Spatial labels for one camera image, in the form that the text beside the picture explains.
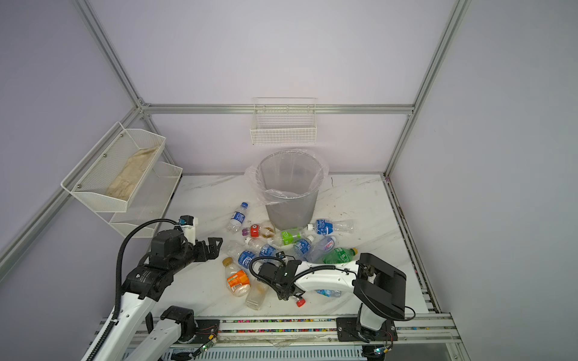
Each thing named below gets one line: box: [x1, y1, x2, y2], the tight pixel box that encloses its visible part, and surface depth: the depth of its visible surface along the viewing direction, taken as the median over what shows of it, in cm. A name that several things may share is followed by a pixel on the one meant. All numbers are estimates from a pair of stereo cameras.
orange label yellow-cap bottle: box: [222, 257, 251, 298], surface depth 84 cm
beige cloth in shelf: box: [105, 145, 160, 201], surface depth 81 cm
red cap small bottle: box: [249, 224, 277, 239], surface depth 97 cm
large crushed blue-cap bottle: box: [314, 288, 343, 298], surface depth 80 cm
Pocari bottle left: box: [225, 244, 259, 269], surface depth 88 cm
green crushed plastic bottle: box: [322, 247, 359, 264], surface depth 90 cm
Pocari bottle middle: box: [243, 236, 277, 258], surface depth 88 cm
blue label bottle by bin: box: [307, 219, 356, 236], surface depth 97 cm
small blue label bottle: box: [227, 201, 250, 234], surface depth 100 cm
